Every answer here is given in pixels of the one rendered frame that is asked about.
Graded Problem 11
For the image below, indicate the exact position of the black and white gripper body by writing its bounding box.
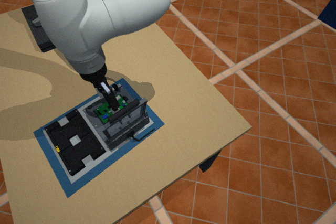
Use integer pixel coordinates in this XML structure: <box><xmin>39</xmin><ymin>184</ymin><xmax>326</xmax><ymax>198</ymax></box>
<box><xmin>80</xmin><ymin>64</ymin><xmax>107</xmax><ymax>88</ymax></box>

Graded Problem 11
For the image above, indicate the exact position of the green circuit board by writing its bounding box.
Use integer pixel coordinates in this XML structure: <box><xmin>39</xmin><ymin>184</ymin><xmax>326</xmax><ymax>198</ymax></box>
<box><xmin>95</xmin><ymin>95</ymin><xmax>128</xmax><ymax>124</ymax></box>

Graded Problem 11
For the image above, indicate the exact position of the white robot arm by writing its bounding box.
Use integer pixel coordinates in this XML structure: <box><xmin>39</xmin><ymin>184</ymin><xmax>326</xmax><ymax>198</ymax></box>
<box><xmin>32</xmin><ymin>0</ymin><xmax>171</xmax><ymax>74</ymax></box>

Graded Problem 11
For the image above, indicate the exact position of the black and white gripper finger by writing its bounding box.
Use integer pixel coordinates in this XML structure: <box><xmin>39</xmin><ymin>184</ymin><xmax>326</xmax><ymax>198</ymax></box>
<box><xmin>93</xmin><ymin>85</ymin><xmax>104</xmax><ymax>99</ymax></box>
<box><xmin>92</xmin><ymin>77</ymin><xmax>120</xmax><ymax>114</ymax></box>

